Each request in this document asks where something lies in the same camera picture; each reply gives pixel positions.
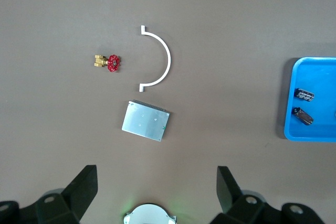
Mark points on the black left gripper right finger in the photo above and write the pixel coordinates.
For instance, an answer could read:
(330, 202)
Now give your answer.
(228, 190)

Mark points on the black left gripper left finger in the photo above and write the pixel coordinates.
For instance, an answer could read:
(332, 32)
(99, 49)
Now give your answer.
(84, 187)

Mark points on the black striped capacitor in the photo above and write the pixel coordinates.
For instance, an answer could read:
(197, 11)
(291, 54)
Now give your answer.
(304, 94)

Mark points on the silver metal power supply box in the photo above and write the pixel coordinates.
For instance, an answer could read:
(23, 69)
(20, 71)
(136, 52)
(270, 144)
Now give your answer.
(145, 120)

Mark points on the brass valve with red handwheel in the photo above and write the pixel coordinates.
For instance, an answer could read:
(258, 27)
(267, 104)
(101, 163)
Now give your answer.
(113, 63)

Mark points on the blue plastic tray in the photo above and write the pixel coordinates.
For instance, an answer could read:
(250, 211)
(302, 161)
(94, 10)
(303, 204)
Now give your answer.
(320, 77)

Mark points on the white curved plastic bracket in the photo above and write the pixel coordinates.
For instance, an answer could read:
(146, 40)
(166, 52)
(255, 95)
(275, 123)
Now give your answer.
(168, 58)

